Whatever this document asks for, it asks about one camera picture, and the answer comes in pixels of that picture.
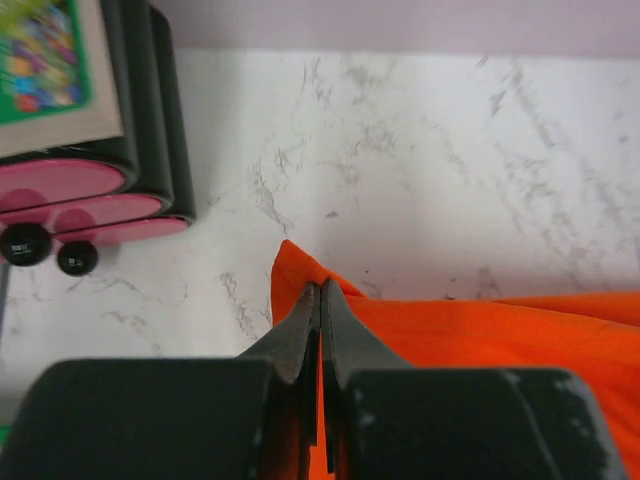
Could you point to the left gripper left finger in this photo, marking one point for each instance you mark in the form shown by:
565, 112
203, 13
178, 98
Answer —
289, 422

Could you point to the black pink drawer unit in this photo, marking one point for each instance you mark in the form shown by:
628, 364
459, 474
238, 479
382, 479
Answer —
69, 201

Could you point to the orange t shirt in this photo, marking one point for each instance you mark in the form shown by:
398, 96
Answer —
594, 335

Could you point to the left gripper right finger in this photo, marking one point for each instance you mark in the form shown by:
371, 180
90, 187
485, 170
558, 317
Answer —
357, 369

